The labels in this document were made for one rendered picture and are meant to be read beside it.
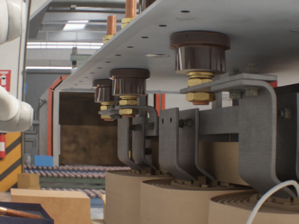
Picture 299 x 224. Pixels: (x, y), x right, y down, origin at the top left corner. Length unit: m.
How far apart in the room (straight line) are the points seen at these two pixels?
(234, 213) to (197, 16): 0.30
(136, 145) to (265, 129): 0.93
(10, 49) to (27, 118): 9.73
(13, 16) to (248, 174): 0.78
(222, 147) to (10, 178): 10.38
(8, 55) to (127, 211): 10.14
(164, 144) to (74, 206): 1.19
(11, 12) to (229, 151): 0.65
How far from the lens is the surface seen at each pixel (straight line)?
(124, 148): 1.62
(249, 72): 0.77
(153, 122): 1.49
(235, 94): 0.82
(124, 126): 1.62
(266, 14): 0.80
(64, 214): 2.38
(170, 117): 1.20
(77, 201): 2.38
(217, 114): 1.09
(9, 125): 1.86
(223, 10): 0.79
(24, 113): 1.86
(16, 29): 1.39
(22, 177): 10.87
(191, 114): 1.21
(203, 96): 0.95
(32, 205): 2.19
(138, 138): 1.65
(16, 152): 11.43
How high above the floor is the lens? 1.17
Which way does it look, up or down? 3 degrees up
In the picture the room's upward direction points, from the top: 1 degrees clockwise
